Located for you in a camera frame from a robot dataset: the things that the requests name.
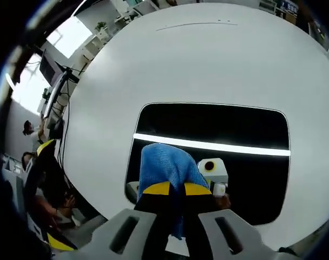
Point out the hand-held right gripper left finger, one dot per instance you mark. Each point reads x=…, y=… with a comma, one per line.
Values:
x=121, y=235

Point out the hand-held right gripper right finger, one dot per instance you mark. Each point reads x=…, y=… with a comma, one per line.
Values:
x=229, y=238

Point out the blue cleaning cloth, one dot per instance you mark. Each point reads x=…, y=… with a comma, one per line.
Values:
x=167, y=165

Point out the black tablet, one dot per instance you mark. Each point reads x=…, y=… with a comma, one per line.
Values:
x=216, y=127

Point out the small potted plant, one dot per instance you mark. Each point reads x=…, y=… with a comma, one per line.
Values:
x=46, y=93

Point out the black desk monitor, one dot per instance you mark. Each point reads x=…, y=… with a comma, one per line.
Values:
x=48, y=67

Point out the white low cabinet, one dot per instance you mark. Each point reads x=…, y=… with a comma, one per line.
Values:
x=95, y=44

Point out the potted green plant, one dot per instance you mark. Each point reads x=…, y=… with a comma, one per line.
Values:
x=100, y=26

